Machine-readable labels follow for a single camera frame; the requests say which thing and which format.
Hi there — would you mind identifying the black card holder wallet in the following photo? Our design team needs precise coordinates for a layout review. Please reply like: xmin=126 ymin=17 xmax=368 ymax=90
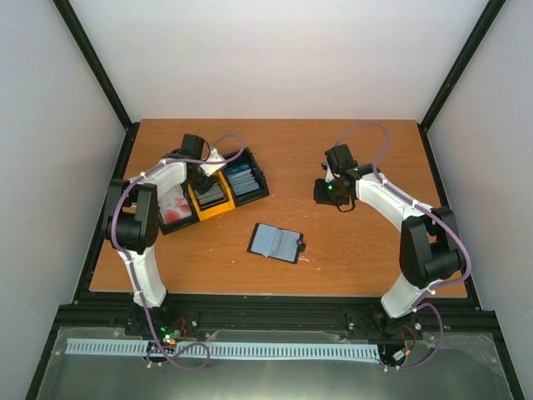
xmin=247 ymin=222 xmax=306 ymax=264

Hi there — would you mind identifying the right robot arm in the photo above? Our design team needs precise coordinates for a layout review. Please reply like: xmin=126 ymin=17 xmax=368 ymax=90
xmin=313 ymin=144 xmax=467 ymax=318

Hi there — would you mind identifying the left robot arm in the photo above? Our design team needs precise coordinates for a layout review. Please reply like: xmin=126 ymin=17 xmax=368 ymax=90
xmin=102 ymin=134 xmax=226 ymax=336

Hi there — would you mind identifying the right black card bin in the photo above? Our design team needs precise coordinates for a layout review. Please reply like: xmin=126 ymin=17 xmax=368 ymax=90
xmin=222 ymin=147 xmax=270 ymax=208

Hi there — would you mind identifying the black card bin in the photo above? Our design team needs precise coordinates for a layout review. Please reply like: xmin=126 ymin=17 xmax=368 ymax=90
xmin=158 ymin=184 xmax=200 ymax=235
xmin=222 ymin=147 xmax=270 ymax=208

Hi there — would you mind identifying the dark grey card stack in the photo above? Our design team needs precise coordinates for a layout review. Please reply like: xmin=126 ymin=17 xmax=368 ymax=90
xmin=194 ymin=182 xmax=227 ymax=210

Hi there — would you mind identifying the blue card stack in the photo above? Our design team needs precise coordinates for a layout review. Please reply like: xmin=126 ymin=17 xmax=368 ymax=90
xmin=226 ymin=163 xmax=260 ymax=196

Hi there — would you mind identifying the red white card stack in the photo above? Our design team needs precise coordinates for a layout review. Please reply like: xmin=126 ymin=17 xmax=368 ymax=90
xmin=159 ymin=185 xmax=192 ymax=225

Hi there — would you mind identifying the yellow card bin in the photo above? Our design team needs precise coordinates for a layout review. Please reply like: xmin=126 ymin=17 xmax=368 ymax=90
xmin=187 ymin=172 xmax=236 ymax=222

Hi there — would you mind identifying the left black card bin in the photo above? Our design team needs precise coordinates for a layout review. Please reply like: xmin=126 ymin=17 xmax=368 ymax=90
xmin=158 ymin=184 xmax=200 ymax=235

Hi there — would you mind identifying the small electronics board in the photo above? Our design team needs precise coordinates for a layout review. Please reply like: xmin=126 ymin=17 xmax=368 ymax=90
xmin=160 ymin=317 xmax=187 ymax=345

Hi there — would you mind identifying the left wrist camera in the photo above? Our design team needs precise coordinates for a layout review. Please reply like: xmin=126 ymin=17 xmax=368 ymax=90
xmin=200 ymin=147 xmax=227 ymax=177

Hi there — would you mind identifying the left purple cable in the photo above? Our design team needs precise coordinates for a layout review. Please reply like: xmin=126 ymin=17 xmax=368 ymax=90
xmin=106 ymin=133 xmax=247 ymax=370

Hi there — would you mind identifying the purple cable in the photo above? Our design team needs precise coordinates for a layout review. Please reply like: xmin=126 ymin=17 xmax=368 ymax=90
xmin=106 ymin=133 xmax=247 ymax=370
xmin=335 ymin=121 xmax=474 ymax=372

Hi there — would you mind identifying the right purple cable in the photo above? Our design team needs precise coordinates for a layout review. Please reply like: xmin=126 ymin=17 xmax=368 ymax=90
xmin=335 ymin=121 xmax=474 ymax=372

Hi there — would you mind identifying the left black frame post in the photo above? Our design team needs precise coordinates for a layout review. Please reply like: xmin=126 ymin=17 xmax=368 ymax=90
xmin=52 ymin=0 xmax=135 ymax=130

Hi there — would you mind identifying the black frame post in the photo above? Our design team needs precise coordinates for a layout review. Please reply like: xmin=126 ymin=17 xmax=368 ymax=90
xmin=419 ymin=0 xmax=508 ymax=130
xmin=52 ymin=0 xmax=135 ymax=130

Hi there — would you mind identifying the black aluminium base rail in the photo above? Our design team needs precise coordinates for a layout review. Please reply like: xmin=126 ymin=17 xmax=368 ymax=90
xmin=49 ymin=293 xmax=503 ymax=343

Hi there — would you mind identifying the right black frame post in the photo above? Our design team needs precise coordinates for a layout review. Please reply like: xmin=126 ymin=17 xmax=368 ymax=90
xmin=419 ymin=0 xmax=508 ymax=130

